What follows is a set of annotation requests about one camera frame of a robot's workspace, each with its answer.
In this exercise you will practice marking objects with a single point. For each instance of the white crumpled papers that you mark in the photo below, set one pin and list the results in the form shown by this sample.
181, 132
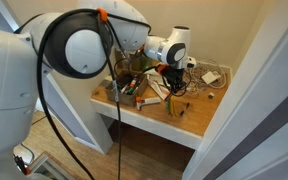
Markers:
157, 87

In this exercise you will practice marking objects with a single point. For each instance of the orange glue stick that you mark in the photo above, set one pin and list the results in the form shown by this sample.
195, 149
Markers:
133, 82

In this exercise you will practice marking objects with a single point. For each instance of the white power adapter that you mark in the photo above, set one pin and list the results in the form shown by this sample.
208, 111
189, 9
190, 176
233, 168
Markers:
210, 77

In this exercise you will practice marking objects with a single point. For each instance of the white tube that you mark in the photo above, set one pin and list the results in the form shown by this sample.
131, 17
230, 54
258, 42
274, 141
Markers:
124, 89

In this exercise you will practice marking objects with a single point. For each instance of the black ballpoint pen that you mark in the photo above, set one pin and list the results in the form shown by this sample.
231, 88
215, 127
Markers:
184, 110

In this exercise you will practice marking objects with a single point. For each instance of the white door dark stripe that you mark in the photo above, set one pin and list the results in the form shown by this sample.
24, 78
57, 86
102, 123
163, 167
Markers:
250, 100

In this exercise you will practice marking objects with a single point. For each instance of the brown cardboard box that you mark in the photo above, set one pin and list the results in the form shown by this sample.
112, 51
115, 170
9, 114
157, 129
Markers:
125, 99

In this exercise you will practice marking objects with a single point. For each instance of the teal capped marker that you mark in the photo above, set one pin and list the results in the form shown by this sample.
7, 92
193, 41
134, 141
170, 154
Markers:
131, 90

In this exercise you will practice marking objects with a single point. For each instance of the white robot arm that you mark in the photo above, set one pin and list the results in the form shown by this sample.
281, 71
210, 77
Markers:
10, 83

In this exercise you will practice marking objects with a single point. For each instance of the metal frame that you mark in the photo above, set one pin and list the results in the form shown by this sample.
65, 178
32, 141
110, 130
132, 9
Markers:
47, 163

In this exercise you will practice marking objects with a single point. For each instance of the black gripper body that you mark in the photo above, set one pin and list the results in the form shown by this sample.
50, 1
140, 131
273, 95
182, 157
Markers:
175, 76

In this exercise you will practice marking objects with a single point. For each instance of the white round button cell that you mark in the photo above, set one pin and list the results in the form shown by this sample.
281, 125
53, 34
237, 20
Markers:
211, 94

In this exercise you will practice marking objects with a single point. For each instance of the yellow pencil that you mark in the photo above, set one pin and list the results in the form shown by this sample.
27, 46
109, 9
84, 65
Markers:
175, 110
172, 109

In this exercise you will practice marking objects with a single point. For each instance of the green pencil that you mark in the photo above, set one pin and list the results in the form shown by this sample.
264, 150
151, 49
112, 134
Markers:
169, 106

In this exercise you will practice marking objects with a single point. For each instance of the wooden shelf white trim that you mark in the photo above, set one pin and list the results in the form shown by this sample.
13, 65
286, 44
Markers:
197, 120

